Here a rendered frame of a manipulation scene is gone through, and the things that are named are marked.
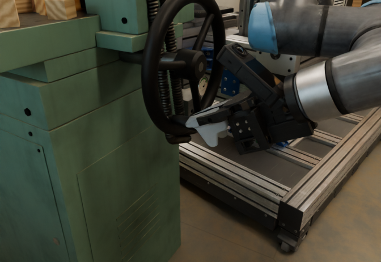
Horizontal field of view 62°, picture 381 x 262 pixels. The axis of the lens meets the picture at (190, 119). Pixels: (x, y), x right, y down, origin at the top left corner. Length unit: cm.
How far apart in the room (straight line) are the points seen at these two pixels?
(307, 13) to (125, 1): 32
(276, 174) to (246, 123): 91
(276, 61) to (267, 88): 56
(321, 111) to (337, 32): 12
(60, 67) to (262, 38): 36
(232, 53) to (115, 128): 40
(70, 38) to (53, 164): 25
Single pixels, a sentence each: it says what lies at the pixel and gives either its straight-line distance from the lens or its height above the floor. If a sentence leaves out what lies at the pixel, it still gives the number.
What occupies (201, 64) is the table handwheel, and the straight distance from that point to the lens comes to 63.
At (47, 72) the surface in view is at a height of 82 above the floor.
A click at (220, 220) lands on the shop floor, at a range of 143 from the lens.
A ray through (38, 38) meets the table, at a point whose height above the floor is 88.
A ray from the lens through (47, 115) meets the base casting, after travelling 64.
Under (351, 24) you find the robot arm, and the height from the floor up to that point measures 92.
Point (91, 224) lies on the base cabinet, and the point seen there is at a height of 44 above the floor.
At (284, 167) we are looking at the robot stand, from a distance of 143.
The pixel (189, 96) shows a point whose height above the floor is 62.
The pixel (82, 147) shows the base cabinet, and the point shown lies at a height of 64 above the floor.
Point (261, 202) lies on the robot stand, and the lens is 127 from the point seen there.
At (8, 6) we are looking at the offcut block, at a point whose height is 93.
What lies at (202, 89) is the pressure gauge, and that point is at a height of 65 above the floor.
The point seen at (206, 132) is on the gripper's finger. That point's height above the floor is 74.
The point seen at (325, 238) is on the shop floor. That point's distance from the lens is 147.
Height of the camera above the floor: 99
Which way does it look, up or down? 26 degrees down
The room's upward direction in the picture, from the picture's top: straight up
